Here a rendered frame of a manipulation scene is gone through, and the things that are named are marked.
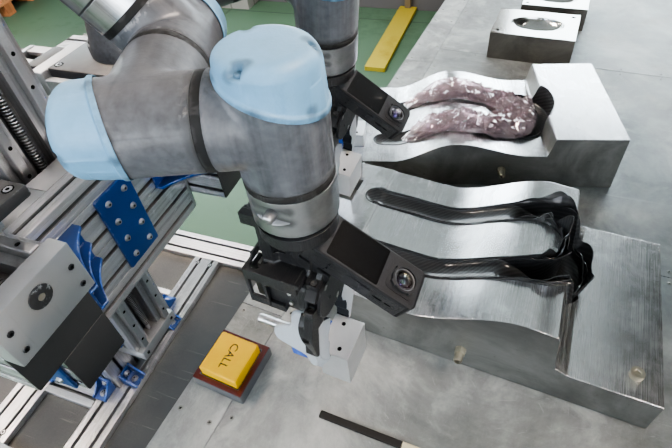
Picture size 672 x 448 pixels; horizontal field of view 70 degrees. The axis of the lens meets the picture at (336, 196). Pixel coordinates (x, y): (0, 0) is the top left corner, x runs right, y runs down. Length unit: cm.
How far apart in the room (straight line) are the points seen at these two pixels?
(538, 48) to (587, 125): 42
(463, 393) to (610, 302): 23
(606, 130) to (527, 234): 32
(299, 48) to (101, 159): 15
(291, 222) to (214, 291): 123
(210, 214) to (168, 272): 51
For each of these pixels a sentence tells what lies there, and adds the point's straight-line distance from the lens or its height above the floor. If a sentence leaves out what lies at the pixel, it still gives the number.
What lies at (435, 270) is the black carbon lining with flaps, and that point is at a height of 88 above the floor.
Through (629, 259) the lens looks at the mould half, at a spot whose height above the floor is 86.
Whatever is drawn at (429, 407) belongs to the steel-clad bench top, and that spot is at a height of 80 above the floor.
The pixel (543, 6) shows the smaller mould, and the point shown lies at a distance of 153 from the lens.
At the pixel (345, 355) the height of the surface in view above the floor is 96.
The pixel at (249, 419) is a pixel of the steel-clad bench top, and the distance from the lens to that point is 71.
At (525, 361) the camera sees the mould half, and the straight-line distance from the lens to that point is 68.
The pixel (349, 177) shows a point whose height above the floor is 94.
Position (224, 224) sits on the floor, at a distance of 208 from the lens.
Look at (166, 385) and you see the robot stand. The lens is 148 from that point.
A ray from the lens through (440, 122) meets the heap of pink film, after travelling 93.
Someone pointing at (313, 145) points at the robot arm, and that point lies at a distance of 33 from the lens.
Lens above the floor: 144
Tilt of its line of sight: 44 degrees down
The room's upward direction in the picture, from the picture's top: 6 degrees counter-clockwise
